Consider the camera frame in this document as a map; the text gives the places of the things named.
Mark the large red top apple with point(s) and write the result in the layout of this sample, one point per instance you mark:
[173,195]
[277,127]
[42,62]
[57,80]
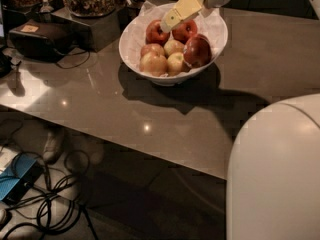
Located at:
[197,51]

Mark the white shoe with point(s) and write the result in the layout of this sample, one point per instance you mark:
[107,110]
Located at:
[53,147]

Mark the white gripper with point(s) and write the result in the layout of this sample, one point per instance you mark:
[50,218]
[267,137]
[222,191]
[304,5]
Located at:
[186,9]

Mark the pink apple left middle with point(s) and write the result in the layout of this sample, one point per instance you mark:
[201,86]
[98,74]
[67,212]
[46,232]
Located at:
[152,47]

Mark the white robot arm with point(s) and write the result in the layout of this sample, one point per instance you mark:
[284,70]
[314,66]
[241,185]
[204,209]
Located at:
[273,181]

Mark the red apple back left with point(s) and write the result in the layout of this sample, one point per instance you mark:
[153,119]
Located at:
[154,33]

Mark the white bowl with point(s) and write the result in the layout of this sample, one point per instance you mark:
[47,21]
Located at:
[173,79]

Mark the red apple back right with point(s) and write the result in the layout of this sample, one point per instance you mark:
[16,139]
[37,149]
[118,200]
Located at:
[184,31]

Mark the blue box on floor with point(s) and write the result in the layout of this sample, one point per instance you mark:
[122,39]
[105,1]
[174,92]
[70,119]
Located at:
[18,177]

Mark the metal scoop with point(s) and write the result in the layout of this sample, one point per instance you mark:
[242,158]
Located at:
[46,7]

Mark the black box device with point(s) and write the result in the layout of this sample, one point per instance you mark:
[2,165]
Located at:
[42,41]

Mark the yellow apple centre hidden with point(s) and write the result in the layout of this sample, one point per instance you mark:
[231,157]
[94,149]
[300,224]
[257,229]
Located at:
[173,46]

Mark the yellow-green apple front centre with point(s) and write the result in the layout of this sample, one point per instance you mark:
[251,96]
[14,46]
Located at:
[176,64]

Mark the yellow-red apple front left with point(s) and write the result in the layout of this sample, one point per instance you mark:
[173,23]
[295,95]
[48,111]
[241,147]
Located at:
[153,64]

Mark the grey jar stand block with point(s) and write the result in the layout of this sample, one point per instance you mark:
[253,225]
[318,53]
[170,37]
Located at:
[91,33]

